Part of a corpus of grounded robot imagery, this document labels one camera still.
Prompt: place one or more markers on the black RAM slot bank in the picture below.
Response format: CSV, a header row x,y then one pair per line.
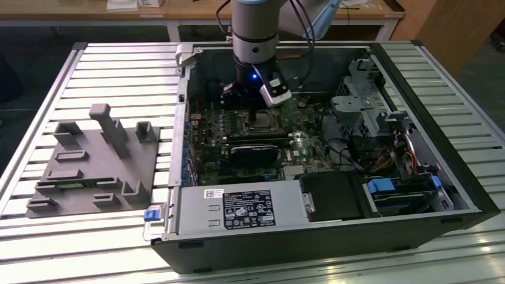
x,y
261,139

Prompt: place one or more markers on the silver chipset heatsink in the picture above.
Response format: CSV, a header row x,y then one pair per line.
x,y
295,172

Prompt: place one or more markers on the grey power supply unit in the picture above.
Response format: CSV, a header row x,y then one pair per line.
x,y
198,213

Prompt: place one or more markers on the hard disk in blue carrier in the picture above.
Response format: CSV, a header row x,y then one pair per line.
x,y
380,186

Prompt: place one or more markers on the green motherboard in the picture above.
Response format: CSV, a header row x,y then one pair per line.
x,y
313,148

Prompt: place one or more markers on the wooden cabinet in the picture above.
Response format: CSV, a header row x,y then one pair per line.
x,y
454,29

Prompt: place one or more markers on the black PC case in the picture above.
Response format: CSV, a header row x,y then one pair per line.
x,y
277,254

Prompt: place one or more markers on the silver topped CPU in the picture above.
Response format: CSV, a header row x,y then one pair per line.
x,y
267,122

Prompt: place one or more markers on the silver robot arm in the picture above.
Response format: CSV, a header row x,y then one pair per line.
x,y
253,29

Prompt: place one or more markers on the wooden desk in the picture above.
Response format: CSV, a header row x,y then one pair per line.
x,y
47,13

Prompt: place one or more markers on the black graphics card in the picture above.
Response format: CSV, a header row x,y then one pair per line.
x,y
255,155

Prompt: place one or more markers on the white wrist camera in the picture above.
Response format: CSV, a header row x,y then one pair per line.
x,y
277,94

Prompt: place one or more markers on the blue plastic clip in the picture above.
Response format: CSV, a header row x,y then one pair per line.
x,y
435,182

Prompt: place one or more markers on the green RAM stick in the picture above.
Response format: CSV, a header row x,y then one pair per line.
x,y
77,184

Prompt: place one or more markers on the grey metal drive cage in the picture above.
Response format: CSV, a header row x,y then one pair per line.
x,y
351,109

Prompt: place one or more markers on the blue case latch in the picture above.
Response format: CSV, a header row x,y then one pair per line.
x,y
153,214

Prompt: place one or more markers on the white printed box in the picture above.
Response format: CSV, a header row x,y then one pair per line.
x,y
153,3

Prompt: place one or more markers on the grey parts rack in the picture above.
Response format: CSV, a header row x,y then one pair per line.
x,y
99,165

